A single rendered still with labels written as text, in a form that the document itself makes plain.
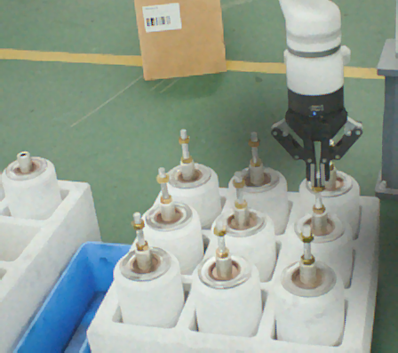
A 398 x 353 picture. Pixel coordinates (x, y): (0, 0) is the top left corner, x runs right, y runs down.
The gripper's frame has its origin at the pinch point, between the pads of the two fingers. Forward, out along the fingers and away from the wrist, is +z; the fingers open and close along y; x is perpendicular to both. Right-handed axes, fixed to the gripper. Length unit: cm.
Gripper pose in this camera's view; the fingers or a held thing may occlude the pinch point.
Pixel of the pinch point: (317, 171)
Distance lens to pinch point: 112.9
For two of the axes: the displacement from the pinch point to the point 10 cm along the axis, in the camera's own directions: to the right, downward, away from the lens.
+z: 1.0, 8.5, 5.2
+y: 9.8, 0.0, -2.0
